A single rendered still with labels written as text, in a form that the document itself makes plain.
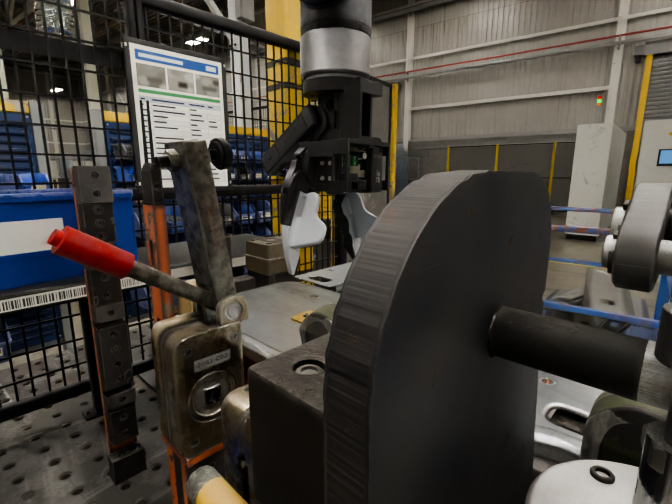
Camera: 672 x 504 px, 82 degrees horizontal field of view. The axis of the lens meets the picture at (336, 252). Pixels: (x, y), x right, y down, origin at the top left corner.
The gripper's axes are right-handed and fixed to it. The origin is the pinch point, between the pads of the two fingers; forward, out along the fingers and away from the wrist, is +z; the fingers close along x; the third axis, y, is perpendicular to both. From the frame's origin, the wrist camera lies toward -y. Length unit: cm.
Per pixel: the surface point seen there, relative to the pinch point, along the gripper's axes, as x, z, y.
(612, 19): 1361, -435, -226
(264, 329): -6.2, 8.4, -3.8
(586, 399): 3.7, 8.1, 28.2
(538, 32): 1352, -441, -417
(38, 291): -23.5, 6.0, -32.4
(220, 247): -14.6, -3.8, 1.8
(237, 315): -13.7, 2.8, 2.5
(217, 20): 20, -45, -55
